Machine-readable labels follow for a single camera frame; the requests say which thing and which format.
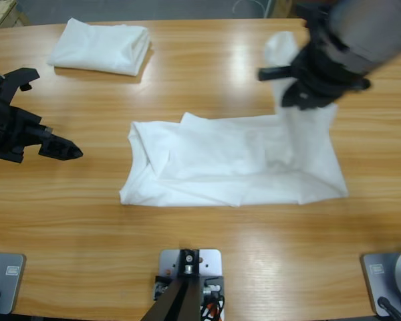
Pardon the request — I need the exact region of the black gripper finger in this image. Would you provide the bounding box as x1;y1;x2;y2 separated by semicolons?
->
280;82;309;108
38;132;84;162

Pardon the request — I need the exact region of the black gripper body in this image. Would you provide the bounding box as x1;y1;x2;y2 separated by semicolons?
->
0;96;51;165
257;35;372;111

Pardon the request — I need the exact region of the white t-shirt with black print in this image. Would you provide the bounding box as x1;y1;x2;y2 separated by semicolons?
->
118;31;350;208

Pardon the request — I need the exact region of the brown cardboard box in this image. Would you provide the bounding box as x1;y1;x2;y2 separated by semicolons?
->
272;0;297;19

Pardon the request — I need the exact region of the wooden crate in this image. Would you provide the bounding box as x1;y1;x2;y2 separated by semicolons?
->
0;0;31;31

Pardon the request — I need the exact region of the white mounting block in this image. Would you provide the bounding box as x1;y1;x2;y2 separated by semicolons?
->
158;247;224;279

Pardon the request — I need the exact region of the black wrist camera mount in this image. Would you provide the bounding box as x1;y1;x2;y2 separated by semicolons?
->
0;68;41;104
295;2;331;41

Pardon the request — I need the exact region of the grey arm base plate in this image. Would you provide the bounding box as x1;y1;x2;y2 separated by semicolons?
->
0;251;27;315
360;247;401;318

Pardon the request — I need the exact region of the dark camera stand post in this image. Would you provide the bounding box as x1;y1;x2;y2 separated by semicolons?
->
142;247;202;321

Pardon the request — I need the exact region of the orange cable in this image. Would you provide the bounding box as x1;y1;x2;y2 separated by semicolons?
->
200;296;225;321

